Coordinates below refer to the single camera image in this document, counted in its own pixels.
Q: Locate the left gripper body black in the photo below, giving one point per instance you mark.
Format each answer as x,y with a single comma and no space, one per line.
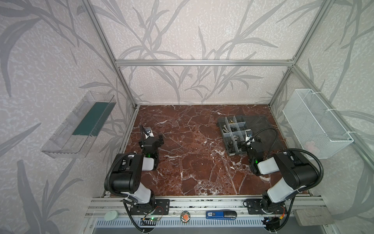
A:
157,145

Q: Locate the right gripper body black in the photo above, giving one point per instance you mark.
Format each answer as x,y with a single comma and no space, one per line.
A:
248,149

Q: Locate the grey compartment organizer box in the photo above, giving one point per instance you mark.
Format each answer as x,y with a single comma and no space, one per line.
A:
233,130

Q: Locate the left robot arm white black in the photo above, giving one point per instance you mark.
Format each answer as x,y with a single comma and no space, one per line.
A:
124,176

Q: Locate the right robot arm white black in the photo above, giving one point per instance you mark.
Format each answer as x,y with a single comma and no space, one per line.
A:
300,171

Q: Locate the pink object in basket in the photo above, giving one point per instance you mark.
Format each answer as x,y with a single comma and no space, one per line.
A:
310,146

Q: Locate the blue black usb device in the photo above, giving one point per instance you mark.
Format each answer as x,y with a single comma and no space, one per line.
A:
221,215

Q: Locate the small green circuit board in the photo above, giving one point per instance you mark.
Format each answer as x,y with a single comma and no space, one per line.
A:
152,219

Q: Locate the round orange button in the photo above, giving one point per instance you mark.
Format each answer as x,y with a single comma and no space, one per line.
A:
185,216

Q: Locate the white round disc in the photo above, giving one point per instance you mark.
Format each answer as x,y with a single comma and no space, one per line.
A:
111,215

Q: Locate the grey rectangular pad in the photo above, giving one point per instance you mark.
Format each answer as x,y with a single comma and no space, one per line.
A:
313,217

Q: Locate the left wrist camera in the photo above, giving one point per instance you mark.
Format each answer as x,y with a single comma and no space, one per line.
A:
148,132

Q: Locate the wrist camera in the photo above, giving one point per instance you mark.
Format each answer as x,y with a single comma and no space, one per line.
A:
248,136
148,132

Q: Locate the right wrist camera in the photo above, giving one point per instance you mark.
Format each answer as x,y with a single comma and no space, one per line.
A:
248,136

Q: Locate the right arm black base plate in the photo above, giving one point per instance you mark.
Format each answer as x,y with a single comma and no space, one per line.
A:
254,206

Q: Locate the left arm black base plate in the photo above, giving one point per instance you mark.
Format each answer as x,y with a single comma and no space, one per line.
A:
157,207

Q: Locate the white wire mesh basket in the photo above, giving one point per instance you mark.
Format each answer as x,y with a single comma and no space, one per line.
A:
312,120

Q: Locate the clear plastic wall bin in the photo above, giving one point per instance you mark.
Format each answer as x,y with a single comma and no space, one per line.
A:
77,134

